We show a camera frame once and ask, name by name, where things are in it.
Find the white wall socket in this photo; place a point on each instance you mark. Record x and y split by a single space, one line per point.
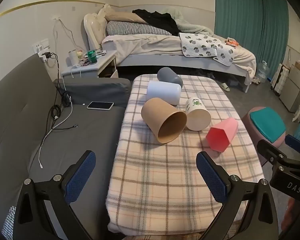
41 45

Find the pale green slipper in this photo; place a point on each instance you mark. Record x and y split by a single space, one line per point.
225 87

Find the white smartphone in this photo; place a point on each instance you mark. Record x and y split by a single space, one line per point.
100 105

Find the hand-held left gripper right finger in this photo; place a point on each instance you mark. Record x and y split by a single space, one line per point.
211 177

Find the white mug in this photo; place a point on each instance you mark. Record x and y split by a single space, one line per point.
72 58

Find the clear water jug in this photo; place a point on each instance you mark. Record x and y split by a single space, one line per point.
262 73

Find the green drink can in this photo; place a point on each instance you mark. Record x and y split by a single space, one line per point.
92 57

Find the white cup with green print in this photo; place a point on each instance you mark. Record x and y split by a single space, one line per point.
197 118

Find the pink round stool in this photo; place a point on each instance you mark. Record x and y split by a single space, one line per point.
247 120

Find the grey cabinet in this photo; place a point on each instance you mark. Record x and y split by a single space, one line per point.
296 90

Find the bed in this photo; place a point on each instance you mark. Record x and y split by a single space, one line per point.
152 47

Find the black charger plug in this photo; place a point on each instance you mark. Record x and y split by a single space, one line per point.
47 55

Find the teal seat cushion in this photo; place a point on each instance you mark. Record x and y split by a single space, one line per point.
267 123

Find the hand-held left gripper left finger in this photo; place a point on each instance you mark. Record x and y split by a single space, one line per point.
81 177

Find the black clothing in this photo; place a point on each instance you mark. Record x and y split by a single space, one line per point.
160 21

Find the person's right forearm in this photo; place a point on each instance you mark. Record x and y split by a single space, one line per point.
296 217

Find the grey sofa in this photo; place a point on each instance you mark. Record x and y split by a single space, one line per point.
15 110

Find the beige pillow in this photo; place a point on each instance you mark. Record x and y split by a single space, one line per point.
122 17

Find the brown paper cup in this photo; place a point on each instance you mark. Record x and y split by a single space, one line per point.
155 112

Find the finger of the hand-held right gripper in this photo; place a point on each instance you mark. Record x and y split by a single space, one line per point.
270 151
293 142

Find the white nightstand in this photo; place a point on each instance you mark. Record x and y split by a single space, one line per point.
102 60

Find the pale green fluffy blanket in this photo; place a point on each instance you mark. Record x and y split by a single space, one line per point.
190 25

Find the grey cup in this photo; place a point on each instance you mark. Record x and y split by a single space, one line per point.
167 75

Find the orange snack packet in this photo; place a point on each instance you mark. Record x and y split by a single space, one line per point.
232 42

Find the plaid blanket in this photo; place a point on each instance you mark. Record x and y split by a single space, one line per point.
165 180

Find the checked pillow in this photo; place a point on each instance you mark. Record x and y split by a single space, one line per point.
130 27

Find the spotted white mat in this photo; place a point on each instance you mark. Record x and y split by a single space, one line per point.
202 46

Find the plain white cup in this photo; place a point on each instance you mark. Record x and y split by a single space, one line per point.
162 91

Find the pink hexagonal cup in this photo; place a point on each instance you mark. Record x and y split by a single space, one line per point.
221 135

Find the teal curtain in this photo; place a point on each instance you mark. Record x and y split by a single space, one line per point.
240 7

